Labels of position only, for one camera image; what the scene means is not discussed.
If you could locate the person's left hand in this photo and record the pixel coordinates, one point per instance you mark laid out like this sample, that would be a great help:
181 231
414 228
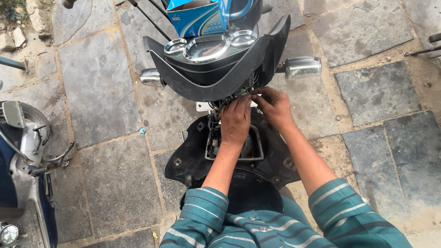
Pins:
236 124

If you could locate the person's right hand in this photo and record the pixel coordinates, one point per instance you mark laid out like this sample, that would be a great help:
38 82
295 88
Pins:
277 108

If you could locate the person's right fingers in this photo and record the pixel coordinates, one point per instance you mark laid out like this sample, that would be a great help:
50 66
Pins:
261 96

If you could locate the person's left fingers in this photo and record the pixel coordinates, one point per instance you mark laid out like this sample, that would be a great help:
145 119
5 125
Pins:
239 103

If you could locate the chrome turn signal lamp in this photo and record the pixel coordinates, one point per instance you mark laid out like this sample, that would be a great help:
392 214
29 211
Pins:
151 78
303 68

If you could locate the small round chrome gauge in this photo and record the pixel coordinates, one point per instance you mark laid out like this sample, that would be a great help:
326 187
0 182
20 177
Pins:
175 47
243 38

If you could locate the round chrome speedometer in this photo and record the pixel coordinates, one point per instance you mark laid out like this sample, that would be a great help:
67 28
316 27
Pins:
206 49

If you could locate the black scooter front panel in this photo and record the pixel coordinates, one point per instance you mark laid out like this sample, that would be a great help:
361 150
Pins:
189 158

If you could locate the blue scooter body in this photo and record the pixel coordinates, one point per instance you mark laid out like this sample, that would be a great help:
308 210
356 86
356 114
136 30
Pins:
246 13

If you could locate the black scooter front fender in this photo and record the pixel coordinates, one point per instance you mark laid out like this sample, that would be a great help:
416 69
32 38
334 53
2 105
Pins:
251 193

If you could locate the blue cardboard box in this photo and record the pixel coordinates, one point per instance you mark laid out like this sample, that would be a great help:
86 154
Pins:
196 19

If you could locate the teal striped shirt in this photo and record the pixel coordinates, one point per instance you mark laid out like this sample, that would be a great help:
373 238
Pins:
275 227

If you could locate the grey scooter mirror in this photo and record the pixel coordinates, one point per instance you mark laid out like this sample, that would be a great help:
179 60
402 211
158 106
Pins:
13 114

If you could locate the dark metal bar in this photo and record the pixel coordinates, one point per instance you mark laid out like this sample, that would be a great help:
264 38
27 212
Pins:
12 63

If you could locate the blue parked scooter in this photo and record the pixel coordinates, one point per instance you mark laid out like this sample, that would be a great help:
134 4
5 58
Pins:
24 193

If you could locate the heap of stones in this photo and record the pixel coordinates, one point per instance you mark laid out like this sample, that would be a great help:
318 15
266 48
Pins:
20 20

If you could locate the round scooter headlight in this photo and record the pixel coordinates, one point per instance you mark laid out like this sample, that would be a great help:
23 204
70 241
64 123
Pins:
8 234

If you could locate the white plastic bracket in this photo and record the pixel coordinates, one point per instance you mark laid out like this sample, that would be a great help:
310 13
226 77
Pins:
203 106

